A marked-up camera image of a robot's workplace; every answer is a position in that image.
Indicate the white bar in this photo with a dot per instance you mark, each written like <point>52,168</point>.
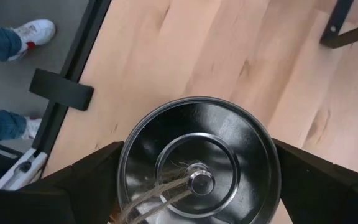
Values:
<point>20,169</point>

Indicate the black perforated metal shelf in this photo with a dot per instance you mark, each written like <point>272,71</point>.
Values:
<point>337,18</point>

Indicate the black aluminium table frame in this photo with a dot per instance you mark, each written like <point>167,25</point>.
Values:
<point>83,37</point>

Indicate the black frame bracket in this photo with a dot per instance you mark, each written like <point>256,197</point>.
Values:
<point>61,90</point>

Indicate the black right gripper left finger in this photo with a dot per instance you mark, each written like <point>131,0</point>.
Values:
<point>57,202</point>

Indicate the white shoe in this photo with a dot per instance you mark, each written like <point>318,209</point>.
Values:
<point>36,31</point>
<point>33,127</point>

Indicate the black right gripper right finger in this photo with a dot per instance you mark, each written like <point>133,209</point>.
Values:
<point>328,199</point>

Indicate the tin candle with orange tag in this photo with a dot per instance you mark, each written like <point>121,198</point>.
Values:
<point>216,124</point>

